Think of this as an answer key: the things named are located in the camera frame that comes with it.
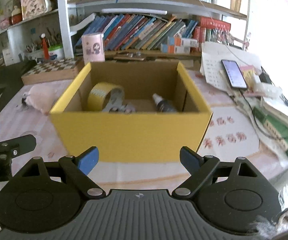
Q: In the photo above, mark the black electric keyboard piano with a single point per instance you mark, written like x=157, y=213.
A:
x=11, y=80

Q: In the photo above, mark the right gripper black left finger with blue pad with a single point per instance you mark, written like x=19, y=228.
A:
x=76, y=170

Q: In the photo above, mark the wooden chess board box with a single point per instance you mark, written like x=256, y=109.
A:
x=53, y=71

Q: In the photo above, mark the yellow tape roll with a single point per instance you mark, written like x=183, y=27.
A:
x=97, y=95

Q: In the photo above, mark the pink cylindrical box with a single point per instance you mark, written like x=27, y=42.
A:
x=93, y=48

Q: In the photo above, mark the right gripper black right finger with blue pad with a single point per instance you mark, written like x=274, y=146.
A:
x=201, y=170

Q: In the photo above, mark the green book stack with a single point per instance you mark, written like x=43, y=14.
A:
x=275, y=129

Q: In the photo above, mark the small dark dropper bottle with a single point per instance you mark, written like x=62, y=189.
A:
x=162, y=104

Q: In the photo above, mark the red tassel ornament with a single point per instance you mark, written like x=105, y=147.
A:
x=45, y=46

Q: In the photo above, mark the white green-lid jar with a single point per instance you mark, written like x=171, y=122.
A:
x=56, y=52

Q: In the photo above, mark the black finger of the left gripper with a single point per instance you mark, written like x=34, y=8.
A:
x=18, y=146

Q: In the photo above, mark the grey toy car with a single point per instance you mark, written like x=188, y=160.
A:
x=114, y=102

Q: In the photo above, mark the smartphone with lit screen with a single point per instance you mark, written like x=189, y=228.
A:
x=234, y=75

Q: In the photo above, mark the pink plush toy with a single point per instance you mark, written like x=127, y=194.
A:
x=40, y=97

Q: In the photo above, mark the yellow cardboard box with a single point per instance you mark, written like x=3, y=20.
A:
x=146, y=136

